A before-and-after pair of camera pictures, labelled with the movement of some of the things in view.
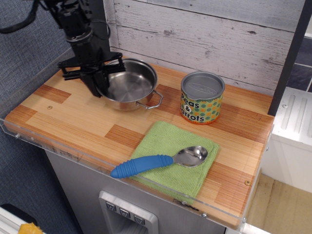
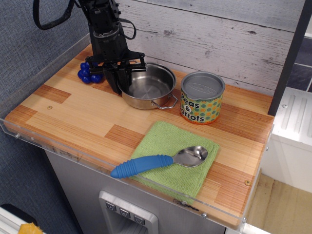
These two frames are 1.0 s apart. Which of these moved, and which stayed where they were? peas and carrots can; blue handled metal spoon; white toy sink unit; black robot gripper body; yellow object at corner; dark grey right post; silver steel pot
Moved: black robot gripper body; silver steel pot
Stayed: peas and carrots can; dark grey right post; white toy sink unit; yellow object at corner; blue handled metal spoon
